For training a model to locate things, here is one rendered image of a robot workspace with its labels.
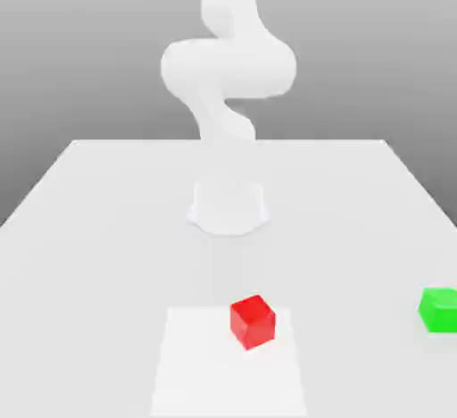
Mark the small red cube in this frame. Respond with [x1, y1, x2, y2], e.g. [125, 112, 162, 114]
[228, 293, 277, 352]

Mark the small green cube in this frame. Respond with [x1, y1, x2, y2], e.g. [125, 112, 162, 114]
[417, 286, 457, 334]

